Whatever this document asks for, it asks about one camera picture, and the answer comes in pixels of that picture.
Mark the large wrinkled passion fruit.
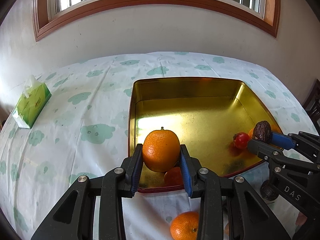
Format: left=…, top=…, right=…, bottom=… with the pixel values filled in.
left=260, top=180, right=279, bottom=202

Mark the right hand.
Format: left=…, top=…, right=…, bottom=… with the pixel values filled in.
left=296, top=212, right=307, bottom=227

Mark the small brown longan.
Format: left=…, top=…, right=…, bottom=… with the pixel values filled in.
left=224, top=223, right=229, bottom=236

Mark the large front orange mandarin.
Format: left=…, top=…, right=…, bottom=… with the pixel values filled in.
left=248, top=128, right=254, bottom=138

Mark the green tissue pack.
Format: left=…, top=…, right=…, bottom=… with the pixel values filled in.
left=12, top=75, right=52, bottom=129

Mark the cloud pattern tablecloth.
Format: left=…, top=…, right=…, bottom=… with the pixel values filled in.
left=1, top=52, right=316, bottom=239

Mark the red toffee tin box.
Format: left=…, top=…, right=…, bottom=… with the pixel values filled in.
left=128, top=77, right=281, bottom=178

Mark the dark wooden chair right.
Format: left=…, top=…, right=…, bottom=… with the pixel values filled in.
left=303, top=79, right=320, bottom=132

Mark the wooden window frame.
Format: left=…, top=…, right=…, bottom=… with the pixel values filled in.
left=33, top=0, right=280, bottom=41

